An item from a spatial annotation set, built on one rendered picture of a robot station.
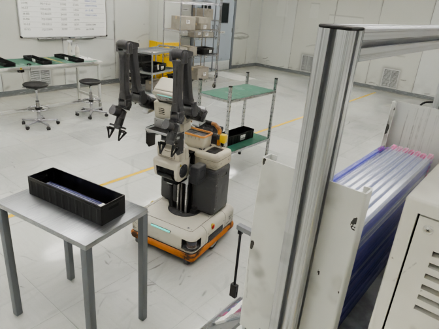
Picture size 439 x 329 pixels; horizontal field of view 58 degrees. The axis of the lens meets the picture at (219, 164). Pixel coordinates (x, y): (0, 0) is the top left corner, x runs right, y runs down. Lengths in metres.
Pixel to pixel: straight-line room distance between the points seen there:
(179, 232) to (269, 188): 2.47
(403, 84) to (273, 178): 10.67
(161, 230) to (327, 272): 2.59
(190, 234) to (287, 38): 10.01
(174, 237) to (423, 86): 8.94
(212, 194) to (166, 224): 0.43
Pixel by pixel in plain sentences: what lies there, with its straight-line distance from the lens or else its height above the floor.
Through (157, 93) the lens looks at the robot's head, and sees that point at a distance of 2.74.
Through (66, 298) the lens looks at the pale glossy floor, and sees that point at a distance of 2.95.
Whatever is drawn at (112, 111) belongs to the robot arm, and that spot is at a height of 1.19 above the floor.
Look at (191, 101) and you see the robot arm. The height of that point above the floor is 1.30.
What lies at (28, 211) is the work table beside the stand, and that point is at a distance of 2.34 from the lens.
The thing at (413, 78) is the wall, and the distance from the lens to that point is 11.13.
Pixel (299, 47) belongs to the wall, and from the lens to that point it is 12.27.
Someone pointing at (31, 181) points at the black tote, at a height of 0.89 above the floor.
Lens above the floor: 1.92
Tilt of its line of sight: 23 degrees down
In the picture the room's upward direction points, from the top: 5 degrees clockwise
